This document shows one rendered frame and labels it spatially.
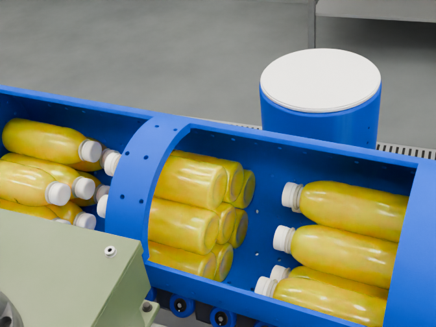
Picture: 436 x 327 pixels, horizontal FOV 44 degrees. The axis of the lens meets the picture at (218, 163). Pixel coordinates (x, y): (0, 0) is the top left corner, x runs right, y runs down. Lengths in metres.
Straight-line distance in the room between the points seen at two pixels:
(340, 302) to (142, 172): 0.33
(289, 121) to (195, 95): 2.06
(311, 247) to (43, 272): 0.39
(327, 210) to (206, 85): 2.58
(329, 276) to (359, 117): 0.48
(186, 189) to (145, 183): 0.07
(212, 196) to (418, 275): 0.31
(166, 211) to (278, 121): 0.49
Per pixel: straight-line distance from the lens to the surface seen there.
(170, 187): 0.82
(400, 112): 3.04
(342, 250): 0.81
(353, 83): 1.28
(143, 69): 3.63
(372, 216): 0.80
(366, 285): 0.85
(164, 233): 0.83
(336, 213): 0.81
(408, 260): 0.67
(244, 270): 0.96
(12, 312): 0.57
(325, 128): 1.21
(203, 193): 0.79
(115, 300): 0.59
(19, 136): 1.09
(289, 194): 0.84
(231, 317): 0.89
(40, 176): 0.98
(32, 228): 0.67
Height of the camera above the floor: 1.70
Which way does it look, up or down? 39 degrees down
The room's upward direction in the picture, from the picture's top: 8 degrees counter-clockwise
